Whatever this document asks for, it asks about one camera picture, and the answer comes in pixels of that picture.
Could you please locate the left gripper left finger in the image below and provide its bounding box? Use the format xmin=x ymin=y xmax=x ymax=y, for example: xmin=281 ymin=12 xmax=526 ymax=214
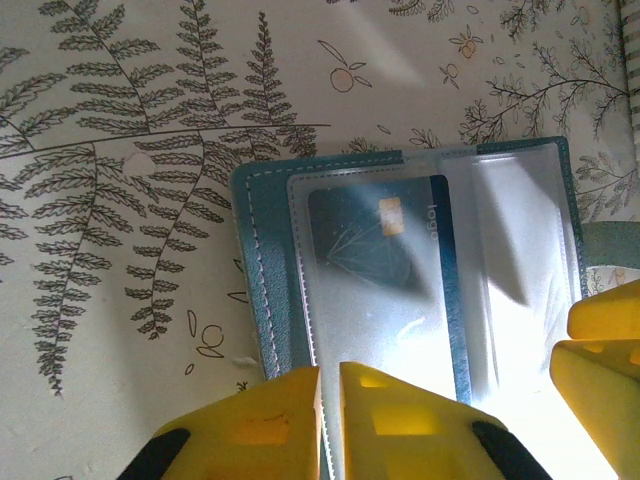
xmin=116 ymin=366 xmax=322 ymax=480

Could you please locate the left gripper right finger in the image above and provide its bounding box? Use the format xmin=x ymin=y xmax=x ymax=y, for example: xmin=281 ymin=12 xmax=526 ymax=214
xmin=339 ymin=360 xmax=552 ymax=480

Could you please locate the teal card holder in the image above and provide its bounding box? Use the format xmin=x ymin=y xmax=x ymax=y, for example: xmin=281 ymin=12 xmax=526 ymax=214
xmin=228 ymin=135 xmax=640 ymax=480

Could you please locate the blue credit card with chip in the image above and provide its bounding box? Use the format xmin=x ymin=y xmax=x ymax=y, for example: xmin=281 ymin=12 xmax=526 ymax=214
xmin=306 ymin=174 xmax=474 ymax=404

